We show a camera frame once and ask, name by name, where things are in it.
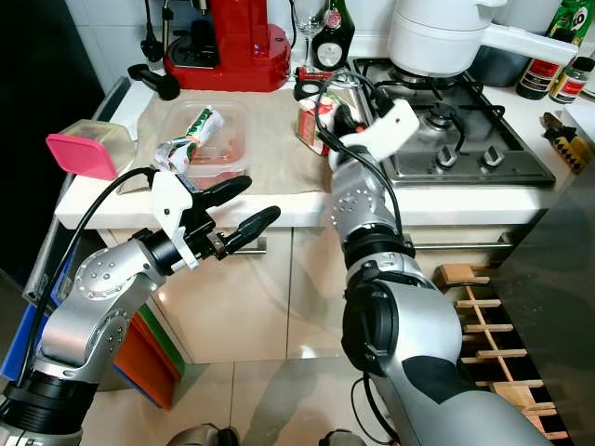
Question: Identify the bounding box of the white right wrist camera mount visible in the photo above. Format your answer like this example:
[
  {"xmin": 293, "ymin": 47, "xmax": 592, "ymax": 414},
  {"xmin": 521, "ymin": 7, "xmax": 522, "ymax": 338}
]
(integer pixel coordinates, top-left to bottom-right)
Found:
[{"xmin": 337, "ymin": 97, "xmax": 422, "ymax": 166}]

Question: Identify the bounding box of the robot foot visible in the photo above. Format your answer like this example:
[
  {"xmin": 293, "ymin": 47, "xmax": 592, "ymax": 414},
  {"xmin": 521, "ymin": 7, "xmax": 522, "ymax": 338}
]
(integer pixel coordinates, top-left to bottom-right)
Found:
[
  {"xmin": 165, "ymin": 423, "xmax": 240, "ymax": 446},
  {"xmin": 318, "ymin": 429, "xmax": 368, "ymax": 446}
]

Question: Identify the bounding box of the black portafilter handle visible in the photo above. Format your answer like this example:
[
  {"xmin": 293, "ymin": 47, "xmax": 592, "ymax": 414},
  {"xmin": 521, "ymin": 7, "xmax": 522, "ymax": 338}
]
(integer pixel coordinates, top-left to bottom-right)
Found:
[{"xmin": 127, "ymin": 64, "xmax": 183, "ymax": 102}]

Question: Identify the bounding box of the crumpled green white pack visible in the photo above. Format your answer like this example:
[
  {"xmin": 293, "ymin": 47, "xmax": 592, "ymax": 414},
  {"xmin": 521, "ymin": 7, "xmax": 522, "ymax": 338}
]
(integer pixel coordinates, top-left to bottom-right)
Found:
[{"xmin": 152, "ymin": 104, "xmax": 225, "ymax": 176}]

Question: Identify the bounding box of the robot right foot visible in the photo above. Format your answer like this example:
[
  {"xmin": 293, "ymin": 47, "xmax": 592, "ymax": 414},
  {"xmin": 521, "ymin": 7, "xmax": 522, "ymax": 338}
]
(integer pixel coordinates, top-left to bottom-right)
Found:
[{"xmin": 318, "ymin": 429, "xmax": 368, "ymax": 446}]

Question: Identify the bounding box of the black tape ring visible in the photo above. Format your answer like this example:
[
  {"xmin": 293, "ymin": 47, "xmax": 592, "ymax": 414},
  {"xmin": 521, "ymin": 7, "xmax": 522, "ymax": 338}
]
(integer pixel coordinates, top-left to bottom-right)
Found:
[{"xmin": 292, "ymin": 78, "xmax": 328, "ymax": 104}]

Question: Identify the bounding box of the clear plastic food container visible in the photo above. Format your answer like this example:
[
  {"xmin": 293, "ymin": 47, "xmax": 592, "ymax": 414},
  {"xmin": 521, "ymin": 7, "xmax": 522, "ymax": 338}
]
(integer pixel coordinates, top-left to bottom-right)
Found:
[{"xmin": 154, "ymin": 100, "xmax": 248, "ymax": 184}]

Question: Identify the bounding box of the blue cutting board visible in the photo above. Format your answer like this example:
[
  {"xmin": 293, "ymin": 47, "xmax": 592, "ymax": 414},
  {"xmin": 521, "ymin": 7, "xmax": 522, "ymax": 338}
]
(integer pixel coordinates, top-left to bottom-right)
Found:
[{"xmin": 0, "ymin": 302, "xmax": 26, "ymax": 384}]

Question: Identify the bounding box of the white pot with handle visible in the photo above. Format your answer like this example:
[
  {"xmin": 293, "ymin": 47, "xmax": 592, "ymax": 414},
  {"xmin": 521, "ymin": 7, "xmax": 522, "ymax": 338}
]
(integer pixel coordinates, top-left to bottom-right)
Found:
[{"xmin": 387, "ymin": 0, "xmax": 570, "ymax": 78}]

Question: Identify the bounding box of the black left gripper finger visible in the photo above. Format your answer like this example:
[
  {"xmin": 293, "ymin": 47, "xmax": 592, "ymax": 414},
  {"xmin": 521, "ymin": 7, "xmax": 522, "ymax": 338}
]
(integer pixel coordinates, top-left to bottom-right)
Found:
[
  {"xmin": 200, "ymin": 175, "xmax": 255, "ymax": 211},
  {"xmin": 223, "ymin": 206, "xmax": 283, "ymax": 257}
]

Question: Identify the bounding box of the wooden slatted rack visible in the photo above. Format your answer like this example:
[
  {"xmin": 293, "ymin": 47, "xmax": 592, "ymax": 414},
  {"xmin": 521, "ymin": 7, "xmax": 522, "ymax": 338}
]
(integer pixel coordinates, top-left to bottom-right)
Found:
[{"xmin": 430, "ymin": 262, "xmax": 595, "ymax": 443}]

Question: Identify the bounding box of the black yellow kitchen tool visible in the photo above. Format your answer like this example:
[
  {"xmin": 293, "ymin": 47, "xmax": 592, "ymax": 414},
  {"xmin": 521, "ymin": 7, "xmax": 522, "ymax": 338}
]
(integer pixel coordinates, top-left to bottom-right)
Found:
[{"xmin": 539, "ymin": 111, "xmax": 593, "ymax": 176}]

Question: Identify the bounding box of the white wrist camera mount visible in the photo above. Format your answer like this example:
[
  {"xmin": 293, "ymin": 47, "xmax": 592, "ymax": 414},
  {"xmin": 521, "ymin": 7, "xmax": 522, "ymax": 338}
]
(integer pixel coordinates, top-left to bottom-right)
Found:
[
  {"xmin": 148, "ymin": 167, "xmax": 205, "ymax": 273},
  {"xmin": 337, "ymin": 97, "xmax": 422, "ymax": 166}
]

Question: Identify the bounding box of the clear wine glass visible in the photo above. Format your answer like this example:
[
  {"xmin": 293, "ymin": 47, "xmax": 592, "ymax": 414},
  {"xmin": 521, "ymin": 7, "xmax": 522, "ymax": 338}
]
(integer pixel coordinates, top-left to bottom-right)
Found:
[{"xmin": 292, "ymin": 0, "xmax": 328, "ymax": 40}]

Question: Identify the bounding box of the container with pink lid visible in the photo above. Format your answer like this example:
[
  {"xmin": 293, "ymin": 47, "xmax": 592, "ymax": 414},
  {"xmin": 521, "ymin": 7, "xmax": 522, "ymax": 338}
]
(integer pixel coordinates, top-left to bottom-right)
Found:
[{"xmin": 44, "ymin": 120, "xmax": 137, "ymax": 182}]

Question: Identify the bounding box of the steel gas hob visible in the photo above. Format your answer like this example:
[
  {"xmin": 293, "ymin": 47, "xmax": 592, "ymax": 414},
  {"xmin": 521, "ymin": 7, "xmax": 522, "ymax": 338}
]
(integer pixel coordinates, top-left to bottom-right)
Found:
[{"xmin": 346, "ymin": 58, "xmax": 559, "ymax": 188}]

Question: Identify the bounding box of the beige counter cloth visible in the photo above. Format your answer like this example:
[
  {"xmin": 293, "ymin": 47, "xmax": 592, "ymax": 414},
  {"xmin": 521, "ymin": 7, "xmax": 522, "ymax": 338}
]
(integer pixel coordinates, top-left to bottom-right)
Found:
[{"xmin": 133, "ymin": 88, "xmax": 365, "ymax": 198}]

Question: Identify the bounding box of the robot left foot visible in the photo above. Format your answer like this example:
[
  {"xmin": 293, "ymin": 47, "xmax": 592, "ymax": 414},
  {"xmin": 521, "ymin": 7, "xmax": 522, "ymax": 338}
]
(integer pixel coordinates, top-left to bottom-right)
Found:
[{"xmin": 165, "ymin": 423, "xmax": 240, "ymax": 446}]

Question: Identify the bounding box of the dark sauce bottle red label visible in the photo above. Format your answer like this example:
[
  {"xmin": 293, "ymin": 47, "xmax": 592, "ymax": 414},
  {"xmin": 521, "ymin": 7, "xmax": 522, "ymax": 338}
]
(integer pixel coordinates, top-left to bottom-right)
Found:
[{"xmin": 515, "ymin": 54, "xmax": 565, "ymax": 101}]

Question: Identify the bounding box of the grey hob knob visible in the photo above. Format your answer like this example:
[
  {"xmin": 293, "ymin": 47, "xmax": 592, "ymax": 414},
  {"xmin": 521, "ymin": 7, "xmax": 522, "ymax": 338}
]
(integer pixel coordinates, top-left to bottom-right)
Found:
[
  {"xmin": 430, "ymin": 145, "xmax": 458, "ymax": 170},
  {"xmin": 481, "ymin": 145, "xmax": 507, "ymax": 170}
]

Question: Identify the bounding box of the dark labelled bottle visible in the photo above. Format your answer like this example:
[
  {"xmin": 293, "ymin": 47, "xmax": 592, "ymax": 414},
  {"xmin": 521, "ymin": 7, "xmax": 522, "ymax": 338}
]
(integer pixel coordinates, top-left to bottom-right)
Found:
[{"xmin": 311, "ymin": 0, "xmax": 357, "ymax": 74}]

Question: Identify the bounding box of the red coffee machine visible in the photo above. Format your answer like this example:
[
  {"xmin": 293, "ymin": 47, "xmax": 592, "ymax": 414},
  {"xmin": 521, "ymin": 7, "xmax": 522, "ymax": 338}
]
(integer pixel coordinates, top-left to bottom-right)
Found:
[{"xmin": 139, "ymin": 0, "xmax": 292, "ymax": 94}]

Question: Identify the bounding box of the orange cutting board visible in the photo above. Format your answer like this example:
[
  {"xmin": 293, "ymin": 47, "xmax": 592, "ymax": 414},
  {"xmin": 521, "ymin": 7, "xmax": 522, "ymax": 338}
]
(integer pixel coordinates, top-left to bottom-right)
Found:
[{"xmin": 110, "ymin": 311, "xmax": 179, "ymax": 412}]

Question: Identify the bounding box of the grey mini fridge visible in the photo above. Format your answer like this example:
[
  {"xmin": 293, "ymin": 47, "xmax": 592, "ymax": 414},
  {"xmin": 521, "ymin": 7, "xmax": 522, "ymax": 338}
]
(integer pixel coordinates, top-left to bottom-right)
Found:
[{"xmin": 491, "ymin": 170, "xmax": 595, "ymax": 414}]

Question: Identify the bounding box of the grey pot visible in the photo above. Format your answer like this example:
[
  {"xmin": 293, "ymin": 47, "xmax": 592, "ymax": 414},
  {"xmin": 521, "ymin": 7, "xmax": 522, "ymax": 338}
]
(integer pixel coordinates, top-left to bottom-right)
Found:
[{"xmin": 468, "ymin": 42, "xmax": 537, "ymax": 88}]

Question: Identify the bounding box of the steel cabinet handle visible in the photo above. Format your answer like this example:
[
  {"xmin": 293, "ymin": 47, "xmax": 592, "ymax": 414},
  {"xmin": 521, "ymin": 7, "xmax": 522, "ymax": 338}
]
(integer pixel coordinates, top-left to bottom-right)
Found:
[{"xmin": 412, "ymin": 242, "xmax": 503, "ymax": 254}]

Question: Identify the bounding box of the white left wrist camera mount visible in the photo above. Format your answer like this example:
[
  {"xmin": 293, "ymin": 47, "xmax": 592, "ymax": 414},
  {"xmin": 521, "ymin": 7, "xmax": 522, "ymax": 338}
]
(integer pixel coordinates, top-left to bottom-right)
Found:
[{"xmin": 148, "ymin": 167, "xmax": 205, "ymax": 273}]

